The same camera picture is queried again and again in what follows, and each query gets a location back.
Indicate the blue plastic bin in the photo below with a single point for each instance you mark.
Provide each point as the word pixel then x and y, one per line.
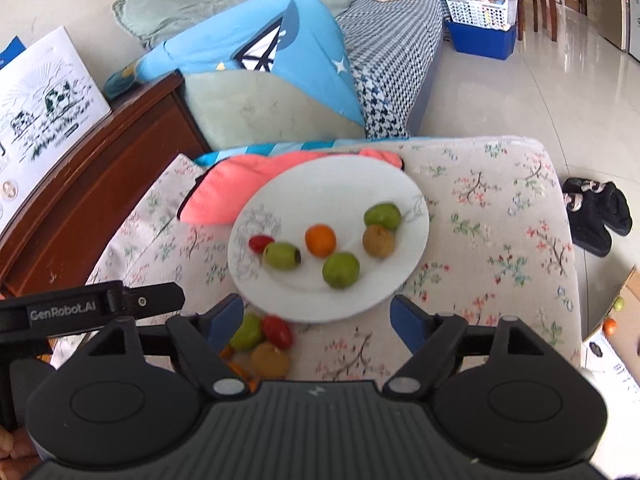
pixel 480 42

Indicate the pink towel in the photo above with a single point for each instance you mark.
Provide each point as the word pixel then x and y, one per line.
pixel 220 190

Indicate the green jujube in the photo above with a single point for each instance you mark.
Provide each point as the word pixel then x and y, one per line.
pixel 247 332
pixel 619 303
pixel 281 256
pixel 382 216
pixel 341 270

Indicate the brown kiwi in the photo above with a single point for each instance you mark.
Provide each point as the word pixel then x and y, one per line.
pixel 270 360
pixel 378 242

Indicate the open cardboard box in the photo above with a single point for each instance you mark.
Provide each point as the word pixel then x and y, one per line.
pixel 630 330

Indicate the white printed carton box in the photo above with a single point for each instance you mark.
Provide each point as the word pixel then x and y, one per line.
pixel 50 100

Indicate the person's left hand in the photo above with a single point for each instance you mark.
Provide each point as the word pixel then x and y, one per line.
pixel 10 447

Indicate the pale green quilt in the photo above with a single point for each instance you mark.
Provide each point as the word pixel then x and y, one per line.
pixel 200 0

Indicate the checked sofa cover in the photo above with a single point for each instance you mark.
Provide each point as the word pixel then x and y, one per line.
pixel 395 50

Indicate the orange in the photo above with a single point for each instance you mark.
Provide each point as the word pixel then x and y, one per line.
pixel 610 327
pixel 320 240

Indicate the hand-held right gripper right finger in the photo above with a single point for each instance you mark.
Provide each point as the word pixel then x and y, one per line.
pixel 407 322

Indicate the cyan checked sheet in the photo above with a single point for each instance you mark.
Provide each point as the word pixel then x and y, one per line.
pixel 250 152

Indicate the white plastic basket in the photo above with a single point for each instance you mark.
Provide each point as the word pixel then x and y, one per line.
pixel 480 10

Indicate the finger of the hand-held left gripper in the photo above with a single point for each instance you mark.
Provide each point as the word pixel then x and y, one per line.
pixel 150 301

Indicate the grey fridge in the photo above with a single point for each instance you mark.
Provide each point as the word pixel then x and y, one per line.
pixel 607 0

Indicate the red cherry tomato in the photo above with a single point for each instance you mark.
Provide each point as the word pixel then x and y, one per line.
pixel 260 243
pixel 277 331

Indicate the black slipper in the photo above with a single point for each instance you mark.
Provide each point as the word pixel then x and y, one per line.
pixel 587 230
pixel 612 207

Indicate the white patterned plate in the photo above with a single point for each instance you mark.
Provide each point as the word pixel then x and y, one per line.
pixel 340 185

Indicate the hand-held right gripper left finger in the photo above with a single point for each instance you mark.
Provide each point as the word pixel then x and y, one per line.
pixel 225 319

